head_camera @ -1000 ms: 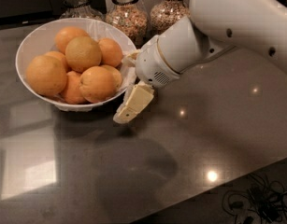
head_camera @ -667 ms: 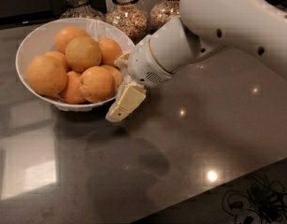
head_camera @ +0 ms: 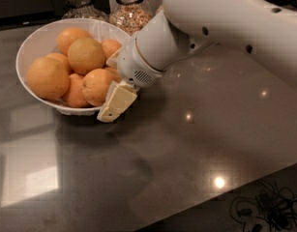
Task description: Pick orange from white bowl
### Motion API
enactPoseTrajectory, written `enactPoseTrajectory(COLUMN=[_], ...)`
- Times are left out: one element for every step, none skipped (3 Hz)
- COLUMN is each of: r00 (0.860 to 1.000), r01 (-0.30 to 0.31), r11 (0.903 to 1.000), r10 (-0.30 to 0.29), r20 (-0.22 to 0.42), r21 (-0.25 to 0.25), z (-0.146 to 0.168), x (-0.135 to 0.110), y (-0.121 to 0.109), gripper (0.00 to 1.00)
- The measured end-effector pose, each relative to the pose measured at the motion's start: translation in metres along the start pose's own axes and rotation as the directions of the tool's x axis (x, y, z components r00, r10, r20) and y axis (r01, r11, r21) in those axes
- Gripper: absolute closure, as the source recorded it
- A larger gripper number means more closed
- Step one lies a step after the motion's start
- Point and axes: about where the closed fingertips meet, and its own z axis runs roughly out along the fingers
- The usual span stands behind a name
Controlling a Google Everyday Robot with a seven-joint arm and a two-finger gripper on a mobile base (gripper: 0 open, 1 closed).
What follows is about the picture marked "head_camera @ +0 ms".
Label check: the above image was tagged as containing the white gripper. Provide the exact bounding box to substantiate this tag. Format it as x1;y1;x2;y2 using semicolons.
97;33;163;123

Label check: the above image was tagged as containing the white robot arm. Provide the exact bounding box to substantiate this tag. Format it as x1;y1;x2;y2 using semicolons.
98;0;297;123

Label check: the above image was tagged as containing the front right orange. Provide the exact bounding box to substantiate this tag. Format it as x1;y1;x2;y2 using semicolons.
82;69;115;107

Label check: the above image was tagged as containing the right back orange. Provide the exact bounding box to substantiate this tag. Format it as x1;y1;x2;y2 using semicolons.
102;39;122;58

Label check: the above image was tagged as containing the top centre orange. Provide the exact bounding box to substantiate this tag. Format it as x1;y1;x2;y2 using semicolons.
68;38;105;75

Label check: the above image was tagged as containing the bottom middle orange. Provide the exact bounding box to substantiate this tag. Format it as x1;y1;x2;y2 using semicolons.
62;73;89;108

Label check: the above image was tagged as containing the back top orange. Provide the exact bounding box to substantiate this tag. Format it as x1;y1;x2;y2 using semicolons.
56;27;92;55

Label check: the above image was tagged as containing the small left hidden orange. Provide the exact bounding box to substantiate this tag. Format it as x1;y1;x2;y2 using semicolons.
46;52;73;74

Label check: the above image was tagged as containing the large left orange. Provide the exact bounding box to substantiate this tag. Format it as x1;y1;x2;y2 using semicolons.
26;57;70;100

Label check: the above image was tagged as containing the white bowl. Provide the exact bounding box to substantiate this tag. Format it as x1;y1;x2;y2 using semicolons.
15;18;130;116

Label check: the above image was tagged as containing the glass jar mixed cereal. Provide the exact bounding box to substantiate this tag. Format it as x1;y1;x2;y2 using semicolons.
109;0;153;35

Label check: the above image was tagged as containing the clear empty glass jar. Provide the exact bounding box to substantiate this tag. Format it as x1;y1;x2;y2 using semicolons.
62;0;107;21

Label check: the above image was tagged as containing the black cable bundle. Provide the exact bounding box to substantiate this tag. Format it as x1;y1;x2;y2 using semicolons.
229;178;297;232

